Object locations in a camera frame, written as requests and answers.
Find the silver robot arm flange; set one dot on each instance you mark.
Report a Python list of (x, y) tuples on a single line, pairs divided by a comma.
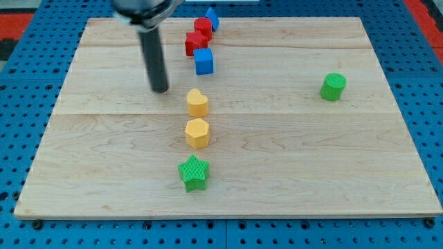
[(144, 13)]

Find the green star block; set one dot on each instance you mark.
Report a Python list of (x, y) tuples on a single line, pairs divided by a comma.
[(194, 173)]

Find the red star block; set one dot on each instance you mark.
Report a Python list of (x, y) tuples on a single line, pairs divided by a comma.
[(195, 40)]

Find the yellow hexagon block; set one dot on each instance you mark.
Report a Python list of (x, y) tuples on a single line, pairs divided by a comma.
[(197, 133)]

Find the yellow heart block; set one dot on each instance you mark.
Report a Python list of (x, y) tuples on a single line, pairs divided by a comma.
[(198, 104)]

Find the blue cube block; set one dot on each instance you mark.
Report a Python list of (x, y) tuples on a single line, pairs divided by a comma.
[(204, 61)]

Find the red cylinder block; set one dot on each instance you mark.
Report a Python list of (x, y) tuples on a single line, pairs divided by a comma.
[(204, 26)]

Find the blue triangle block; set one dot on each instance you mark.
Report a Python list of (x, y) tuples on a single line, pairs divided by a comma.
[(212, 16)]

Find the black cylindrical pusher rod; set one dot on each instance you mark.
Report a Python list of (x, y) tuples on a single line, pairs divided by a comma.
[(154, 60)]

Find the light wooden board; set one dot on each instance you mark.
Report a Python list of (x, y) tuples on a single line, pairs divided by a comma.
[(277, 149)]

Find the green cylinder block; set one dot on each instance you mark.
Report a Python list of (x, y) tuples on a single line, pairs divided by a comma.
[(333, 86)]

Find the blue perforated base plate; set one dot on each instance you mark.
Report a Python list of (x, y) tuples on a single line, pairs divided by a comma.
[(33, 77)]

